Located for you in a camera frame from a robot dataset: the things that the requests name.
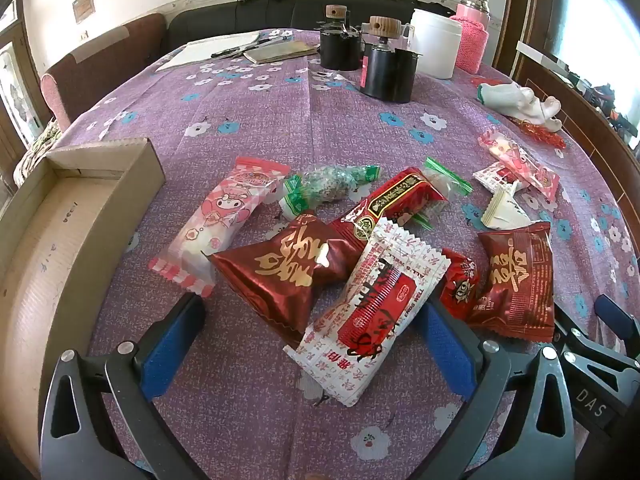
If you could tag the pink thermos flask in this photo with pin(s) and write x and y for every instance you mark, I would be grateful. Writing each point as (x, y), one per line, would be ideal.
(472, 35)

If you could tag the small white red packet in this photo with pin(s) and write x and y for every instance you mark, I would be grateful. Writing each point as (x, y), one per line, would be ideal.
(487, 177)

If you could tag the brown chair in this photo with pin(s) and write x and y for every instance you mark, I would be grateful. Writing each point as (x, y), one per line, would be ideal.
(110, 60)

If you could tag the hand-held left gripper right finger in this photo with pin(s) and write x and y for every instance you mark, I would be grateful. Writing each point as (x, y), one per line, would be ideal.
(445, 345)

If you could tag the white triangular packet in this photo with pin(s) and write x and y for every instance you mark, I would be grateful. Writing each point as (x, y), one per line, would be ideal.
(502, 210)

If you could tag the small black canister wooden knob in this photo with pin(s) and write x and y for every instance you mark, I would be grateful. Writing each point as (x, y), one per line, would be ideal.
(340, 52)

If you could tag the patterned cushion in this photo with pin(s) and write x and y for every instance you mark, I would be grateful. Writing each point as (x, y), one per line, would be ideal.
(40, 150)

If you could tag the green white candy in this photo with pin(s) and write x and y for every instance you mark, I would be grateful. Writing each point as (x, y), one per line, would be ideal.
(325, 185)

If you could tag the white paper sheets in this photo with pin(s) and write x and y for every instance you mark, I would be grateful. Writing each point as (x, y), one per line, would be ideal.
(205, 50)

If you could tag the dark red gold-print packet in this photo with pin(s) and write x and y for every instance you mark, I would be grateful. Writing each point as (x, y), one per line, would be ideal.
(280, 270)
(515, 280)

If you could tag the brown cardboard box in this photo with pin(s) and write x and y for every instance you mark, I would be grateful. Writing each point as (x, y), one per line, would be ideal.
(45, 240)

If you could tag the small red eye-print packet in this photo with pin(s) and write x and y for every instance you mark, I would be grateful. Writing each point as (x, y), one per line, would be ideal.
(460, 285)

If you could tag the clear green-edged packet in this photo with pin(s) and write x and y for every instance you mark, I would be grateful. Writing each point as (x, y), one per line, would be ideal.
(447, 180)

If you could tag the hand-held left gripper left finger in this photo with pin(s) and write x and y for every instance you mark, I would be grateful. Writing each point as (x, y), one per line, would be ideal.
(170, 342)

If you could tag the large black canister wooden knob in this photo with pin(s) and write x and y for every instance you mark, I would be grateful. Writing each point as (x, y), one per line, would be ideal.
(387, 75)

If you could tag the white red patterned packet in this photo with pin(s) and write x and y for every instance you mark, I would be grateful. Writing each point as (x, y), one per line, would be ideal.
(370, 310)

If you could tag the pink clear snack packet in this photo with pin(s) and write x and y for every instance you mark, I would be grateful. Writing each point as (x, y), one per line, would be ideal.
(525, 165)

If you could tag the tan notebook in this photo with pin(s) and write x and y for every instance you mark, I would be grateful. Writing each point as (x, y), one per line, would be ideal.
(280, 51)

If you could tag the pink cartoon snack packet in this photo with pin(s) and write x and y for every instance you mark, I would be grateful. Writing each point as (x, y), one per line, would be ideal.
(215, 215)

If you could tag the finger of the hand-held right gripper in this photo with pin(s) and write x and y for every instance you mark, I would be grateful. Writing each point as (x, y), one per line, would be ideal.
(567, 327)
(617, 317)

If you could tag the black pen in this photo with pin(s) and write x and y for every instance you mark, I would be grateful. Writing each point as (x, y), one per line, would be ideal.
(270, 41)
(232, 51)

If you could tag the long red black packet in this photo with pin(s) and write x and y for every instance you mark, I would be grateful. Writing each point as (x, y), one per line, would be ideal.
(395, 197)

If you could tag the dark sofa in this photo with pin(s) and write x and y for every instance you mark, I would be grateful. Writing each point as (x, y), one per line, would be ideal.
(210, 20)

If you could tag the brown wall plaque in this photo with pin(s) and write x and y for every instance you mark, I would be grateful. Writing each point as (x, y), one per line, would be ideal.
(84, 6)

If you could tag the white plastic jar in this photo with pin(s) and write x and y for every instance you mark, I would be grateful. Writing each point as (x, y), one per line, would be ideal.
(432, 45)

